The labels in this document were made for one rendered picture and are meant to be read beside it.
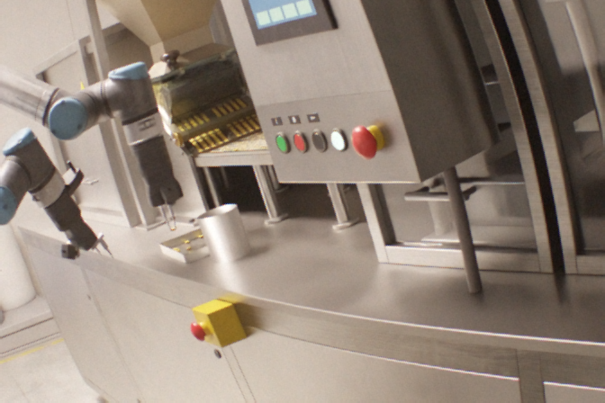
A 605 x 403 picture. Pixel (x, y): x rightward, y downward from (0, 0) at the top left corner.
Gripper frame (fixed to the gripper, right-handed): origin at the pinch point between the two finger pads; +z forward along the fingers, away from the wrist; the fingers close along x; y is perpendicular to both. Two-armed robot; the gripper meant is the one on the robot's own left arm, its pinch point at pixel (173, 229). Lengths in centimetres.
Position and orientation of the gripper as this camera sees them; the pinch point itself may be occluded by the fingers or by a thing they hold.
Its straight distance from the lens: 223.0
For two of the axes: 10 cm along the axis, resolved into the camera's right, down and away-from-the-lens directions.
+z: 3.0, 9.4, 1.6
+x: 8.7, -3.4, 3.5
